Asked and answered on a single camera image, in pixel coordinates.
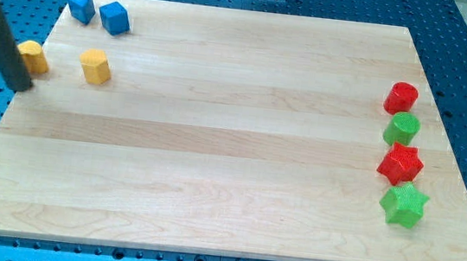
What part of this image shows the yellow hexagon block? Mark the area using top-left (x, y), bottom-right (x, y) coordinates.
top-left (80, 48), bottom-right (112, 85)

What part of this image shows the green circle block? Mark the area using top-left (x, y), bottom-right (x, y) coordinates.
top-left (382, 111), bottom-right (421, 145)

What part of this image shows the red circle block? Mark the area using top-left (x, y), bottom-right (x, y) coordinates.
top-left (383, 81), bottom-right (419, 115)

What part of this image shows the wooden board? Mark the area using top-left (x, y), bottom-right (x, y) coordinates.
top-left (0, 0), bottom-right (467, 261)

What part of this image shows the blue cube block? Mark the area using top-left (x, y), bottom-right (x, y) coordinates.
top-left (99, 2), bottom-right (131, 36)

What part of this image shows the red star block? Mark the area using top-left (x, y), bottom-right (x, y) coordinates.
top-left (376, 142), bottom-right (424, 186)

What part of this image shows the green star block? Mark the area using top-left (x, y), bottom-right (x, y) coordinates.
top-left (379, 181), bottom-right (430, 229)

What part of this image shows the blue triangular block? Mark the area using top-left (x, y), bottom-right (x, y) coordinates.
top-left (67, 0), bottom-right (96, 25)

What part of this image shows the yellow rounded block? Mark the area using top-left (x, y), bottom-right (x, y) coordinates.
top-left (17, 40), bottom-right (48, 74)

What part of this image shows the dark cylindrical pusher stick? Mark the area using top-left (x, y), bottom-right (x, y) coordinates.
top-left (0, 4), bottom-right (33, 92)

